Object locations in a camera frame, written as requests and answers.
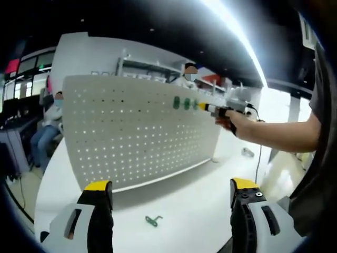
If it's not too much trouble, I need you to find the person's dark grey shirt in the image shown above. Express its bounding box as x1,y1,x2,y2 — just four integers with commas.
288,39,337,238

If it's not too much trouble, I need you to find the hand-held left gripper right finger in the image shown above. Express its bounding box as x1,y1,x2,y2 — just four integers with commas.
230,178,301,253

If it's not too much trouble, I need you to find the white metal shelf rack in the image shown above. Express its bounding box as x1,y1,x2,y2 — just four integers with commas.
115,54,185,82

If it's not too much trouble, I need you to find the person's right hand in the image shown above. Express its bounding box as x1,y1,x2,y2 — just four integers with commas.
215,109,254,140

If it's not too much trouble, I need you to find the ceiling light strip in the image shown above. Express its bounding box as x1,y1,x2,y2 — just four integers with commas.
207,0,268,87

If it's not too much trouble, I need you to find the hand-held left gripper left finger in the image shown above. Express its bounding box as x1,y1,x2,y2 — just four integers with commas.
39,180,114,253

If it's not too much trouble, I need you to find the white perforated mounting plate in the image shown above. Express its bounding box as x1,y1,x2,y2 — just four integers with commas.
62,74,222,194

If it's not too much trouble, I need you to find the white rectangular panel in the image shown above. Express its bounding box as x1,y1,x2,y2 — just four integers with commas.
299,13,316,50

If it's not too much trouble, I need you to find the thin gripper cable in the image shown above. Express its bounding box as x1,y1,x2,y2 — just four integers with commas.
246,104,265,182

